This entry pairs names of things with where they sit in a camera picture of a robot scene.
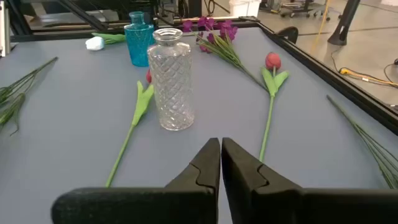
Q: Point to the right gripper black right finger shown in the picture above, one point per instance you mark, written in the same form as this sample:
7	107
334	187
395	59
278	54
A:
311	208

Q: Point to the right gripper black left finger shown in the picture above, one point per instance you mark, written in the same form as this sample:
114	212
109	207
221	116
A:
140	205

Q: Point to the red artificial flower spray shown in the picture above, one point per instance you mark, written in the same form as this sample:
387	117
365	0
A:
384	160
12	107

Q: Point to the red artificial tulip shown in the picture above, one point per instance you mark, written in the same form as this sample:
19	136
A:
142	102
273	60

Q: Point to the purple artificial flower spray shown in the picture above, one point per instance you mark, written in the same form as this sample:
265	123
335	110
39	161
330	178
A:
228	31

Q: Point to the clear cut-glass vase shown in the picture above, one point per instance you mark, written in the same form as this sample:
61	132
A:
171	87

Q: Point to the blue cut-glass vase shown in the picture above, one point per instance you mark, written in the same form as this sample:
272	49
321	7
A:
136	46

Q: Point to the black rounded object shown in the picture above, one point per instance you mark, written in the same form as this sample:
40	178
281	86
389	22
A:
289	32

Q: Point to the black stand leg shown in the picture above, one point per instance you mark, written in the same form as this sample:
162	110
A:
345	21

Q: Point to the office chair wheeled base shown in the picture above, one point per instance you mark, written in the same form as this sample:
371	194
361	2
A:
298	12

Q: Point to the white plastic bin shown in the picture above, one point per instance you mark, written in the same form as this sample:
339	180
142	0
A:
245	7

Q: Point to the black table frame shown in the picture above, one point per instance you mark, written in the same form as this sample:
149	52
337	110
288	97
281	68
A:
342	82

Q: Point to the aluminium frame post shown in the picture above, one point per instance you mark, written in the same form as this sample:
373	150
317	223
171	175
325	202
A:
3	31

